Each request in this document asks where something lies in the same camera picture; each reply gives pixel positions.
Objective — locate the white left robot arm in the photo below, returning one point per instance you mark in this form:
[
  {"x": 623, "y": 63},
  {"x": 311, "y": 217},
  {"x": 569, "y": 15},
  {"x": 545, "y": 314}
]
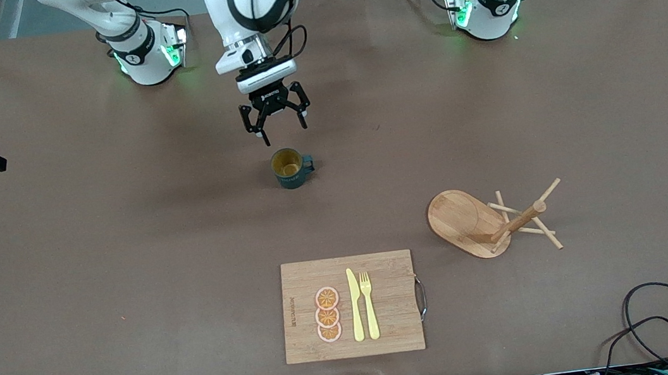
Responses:
[{"x": 220, "y": 16}]

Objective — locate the wooden mug tree stand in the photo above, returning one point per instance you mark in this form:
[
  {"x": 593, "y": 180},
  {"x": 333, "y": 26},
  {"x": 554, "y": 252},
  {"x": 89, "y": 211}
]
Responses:
[{"x": 459, "y": 220}]

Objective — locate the wooden cutting board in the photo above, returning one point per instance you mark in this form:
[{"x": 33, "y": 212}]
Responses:
[{"x": 387, "y": 308}]

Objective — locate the yellow plastic fork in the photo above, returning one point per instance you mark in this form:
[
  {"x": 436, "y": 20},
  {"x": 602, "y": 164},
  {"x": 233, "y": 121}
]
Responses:
[{"x": 370, "y": 313}]

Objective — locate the teal mug with yellow inside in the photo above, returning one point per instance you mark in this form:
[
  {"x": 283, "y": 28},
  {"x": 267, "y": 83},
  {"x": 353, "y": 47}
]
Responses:
[{"x": 290, "y": 181}]

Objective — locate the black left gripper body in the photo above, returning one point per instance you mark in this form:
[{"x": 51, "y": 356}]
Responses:
[{"x": 271, "y": 96}]

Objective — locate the yellow plastic knife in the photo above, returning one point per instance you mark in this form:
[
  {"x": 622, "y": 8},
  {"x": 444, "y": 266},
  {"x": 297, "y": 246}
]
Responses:
[{"x": 356, "y": 312}]

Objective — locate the orange slice toy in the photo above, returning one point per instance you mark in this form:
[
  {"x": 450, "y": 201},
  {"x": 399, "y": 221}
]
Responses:
[
  {"x": 326, "y": 298},
  {"x": 330, "y": 334},
  {"x": 327, "y": 317}
]

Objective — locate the table cover mat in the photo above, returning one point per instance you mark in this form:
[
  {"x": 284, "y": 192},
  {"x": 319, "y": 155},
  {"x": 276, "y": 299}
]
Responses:
[{"x": 131, "y": 301}]

